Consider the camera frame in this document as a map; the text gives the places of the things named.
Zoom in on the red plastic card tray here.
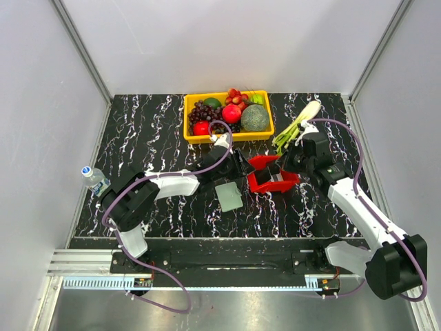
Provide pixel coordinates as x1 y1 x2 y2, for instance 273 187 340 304
247 155 300 194

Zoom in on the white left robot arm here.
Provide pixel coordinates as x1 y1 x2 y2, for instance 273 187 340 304
98 134 254 272

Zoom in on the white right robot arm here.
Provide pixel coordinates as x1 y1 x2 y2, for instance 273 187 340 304
281 132 427 301

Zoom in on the white credit card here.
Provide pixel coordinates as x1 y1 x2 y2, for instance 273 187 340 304
271 174 283 182

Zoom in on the green spring onion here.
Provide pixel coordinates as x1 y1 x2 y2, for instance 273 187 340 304
272 101 321 156

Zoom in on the red round fruit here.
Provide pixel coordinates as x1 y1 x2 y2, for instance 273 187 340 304
192 121 210 136

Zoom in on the green netted melon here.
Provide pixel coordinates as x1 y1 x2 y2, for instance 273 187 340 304
240 104 269 132

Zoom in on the red pomegranate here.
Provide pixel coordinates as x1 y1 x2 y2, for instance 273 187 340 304
222 103 242 123

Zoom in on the green apple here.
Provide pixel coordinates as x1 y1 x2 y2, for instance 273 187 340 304
249 94 265 105

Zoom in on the dark purple grape bunch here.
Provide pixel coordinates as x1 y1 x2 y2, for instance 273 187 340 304
187 100 224 135

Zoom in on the green avocado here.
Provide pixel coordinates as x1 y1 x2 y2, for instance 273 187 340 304
203 97 222 109

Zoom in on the clear plastic water bottle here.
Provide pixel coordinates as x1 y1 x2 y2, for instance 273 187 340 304
81 166 111 197

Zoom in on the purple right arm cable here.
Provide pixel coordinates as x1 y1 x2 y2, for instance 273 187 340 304
298 118 428 303

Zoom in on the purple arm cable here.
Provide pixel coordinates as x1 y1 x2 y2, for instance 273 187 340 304
298 118 428 303
102 120 234 314

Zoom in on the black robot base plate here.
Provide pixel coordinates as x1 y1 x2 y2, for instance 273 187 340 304
70 238 346 286

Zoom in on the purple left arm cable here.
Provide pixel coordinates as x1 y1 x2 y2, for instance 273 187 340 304
102 120 234 314

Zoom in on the aluminium frame rail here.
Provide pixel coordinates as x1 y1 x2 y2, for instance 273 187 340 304
62 275 340 294

